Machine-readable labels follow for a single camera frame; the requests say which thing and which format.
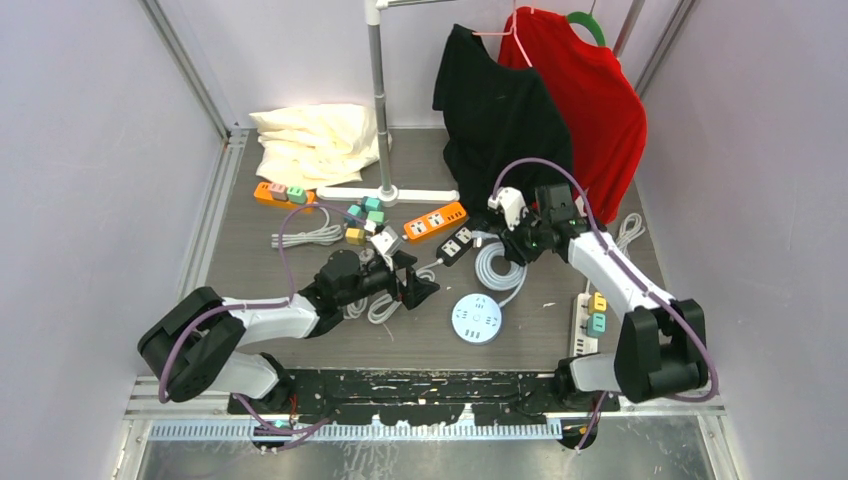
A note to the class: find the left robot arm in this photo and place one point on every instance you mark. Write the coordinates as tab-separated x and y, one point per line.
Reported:
194	347

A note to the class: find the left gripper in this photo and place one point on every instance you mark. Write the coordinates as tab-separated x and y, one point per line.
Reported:
417	288

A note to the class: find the yellow usb charger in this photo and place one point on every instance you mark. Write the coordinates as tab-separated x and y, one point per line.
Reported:
355	236

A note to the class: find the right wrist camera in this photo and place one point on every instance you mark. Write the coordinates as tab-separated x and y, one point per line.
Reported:
510	203

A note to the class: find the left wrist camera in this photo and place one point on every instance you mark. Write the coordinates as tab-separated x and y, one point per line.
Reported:
388	242

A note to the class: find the pink hanger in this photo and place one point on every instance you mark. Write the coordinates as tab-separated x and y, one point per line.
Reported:
512	32

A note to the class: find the yellow charger on white strip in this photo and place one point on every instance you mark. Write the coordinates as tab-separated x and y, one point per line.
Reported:
597	305

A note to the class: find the cream folded cloth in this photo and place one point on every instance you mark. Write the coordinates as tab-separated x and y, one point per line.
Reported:
316	146

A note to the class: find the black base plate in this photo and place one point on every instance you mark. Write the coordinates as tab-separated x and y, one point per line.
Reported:
385	404

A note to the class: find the black t-shirt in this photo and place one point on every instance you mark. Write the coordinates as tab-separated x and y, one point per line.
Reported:
502	123

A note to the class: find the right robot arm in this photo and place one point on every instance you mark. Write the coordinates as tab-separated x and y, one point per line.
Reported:
662	339

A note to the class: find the orange power strip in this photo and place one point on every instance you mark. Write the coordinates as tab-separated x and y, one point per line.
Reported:
434	222
262	196

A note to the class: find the white usb power strip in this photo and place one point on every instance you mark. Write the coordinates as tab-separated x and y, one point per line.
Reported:
581	344

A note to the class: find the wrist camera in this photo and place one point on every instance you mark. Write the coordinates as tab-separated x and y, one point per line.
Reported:
388	242
510	203

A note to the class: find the green hanger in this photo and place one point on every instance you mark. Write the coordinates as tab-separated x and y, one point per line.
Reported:
589	28

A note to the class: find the black power strip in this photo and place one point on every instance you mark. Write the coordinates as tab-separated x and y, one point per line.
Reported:
455	246

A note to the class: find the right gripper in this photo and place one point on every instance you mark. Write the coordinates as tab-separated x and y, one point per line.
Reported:
515	248

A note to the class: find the pink charger on far strip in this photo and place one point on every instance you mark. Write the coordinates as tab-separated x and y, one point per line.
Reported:
278	192

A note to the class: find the white clothes rack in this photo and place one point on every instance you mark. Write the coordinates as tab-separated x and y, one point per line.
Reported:
388	193

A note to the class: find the red t-shirt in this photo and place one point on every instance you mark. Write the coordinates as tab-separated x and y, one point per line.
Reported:
606	117

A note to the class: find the round blue power strip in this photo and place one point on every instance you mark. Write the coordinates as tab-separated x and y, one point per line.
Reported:
476	319

